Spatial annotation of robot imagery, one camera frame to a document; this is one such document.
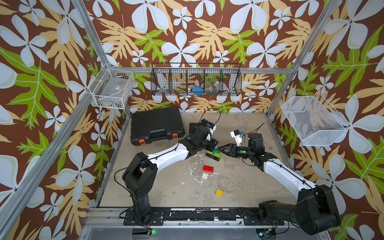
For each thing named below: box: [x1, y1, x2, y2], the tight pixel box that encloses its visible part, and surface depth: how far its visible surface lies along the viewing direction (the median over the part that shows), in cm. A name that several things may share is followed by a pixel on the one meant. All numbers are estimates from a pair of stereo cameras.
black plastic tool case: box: [130, 106, 185, 146], surface depth 103 cm
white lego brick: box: [201, 172, 209, 182], surface depth 88 cm
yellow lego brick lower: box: [215, 188, 224, 197], surface depth 82 cm
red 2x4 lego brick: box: [202, 165, 215, 173], surface depth 90 cm
